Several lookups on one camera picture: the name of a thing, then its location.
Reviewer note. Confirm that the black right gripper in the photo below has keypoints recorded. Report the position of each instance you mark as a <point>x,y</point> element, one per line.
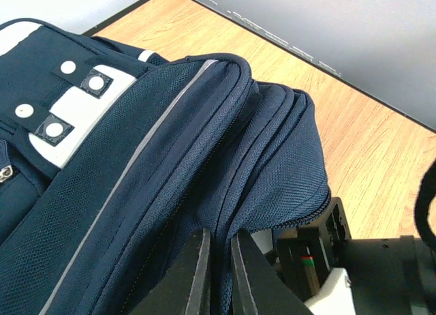
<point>308,253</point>

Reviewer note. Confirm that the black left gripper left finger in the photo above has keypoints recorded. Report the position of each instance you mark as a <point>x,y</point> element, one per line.
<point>186,287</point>

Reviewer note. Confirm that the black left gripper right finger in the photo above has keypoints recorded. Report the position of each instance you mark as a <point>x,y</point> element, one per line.
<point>256,288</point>

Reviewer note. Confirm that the navy blue student backpack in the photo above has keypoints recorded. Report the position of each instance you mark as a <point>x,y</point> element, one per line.
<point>112,157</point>

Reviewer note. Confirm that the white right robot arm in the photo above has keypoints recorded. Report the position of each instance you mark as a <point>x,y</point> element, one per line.
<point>395,275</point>

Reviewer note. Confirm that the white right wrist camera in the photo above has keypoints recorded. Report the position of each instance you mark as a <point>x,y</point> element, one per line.
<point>335,295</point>

